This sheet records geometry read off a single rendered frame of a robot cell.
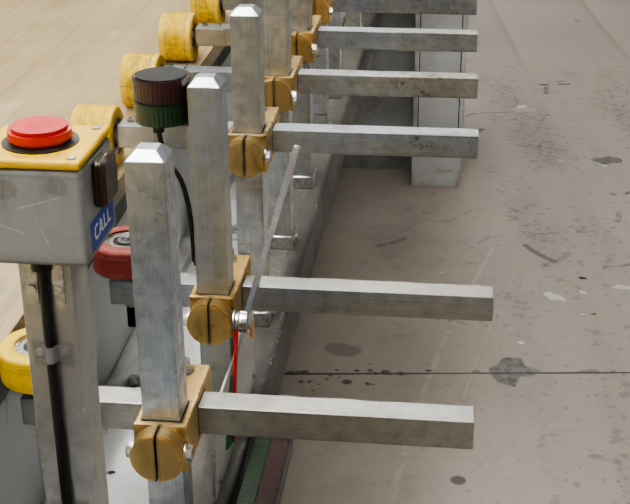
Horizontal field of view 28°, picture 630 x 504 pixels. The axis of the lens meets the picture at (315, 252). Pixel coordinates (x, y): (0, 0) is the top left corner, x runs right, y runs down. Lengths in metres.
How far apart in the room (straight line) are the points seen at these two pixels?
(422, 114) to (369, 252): 0.59
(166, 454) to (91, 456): 0.27
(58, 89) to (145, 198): 0.97
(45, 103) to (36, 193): 1.18
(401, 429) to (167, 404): 0.22
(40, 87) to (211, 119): 0.77
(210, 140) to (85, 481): 0.51
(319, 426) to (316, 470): 1.43
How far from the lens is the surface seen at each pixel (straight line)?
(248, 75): 1.54
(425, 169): 4.03
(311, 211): 2.03
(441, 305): 1.40
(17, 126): 0.80
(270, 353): 1.61
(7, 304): 1.33
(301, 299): 1.41
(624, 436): 2.80
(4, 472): 1.38
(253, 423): 1.20
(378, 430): 1.19
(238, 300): 1.40
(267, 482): 1.36
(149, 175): 1.06
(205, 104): 1.30
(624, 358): 3.10
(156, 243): 1.08
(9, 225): 0.79
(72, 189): 0.77
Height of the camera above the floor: 1.48
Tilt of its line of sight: 25 degrees down
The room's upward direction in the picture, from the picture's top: straight up
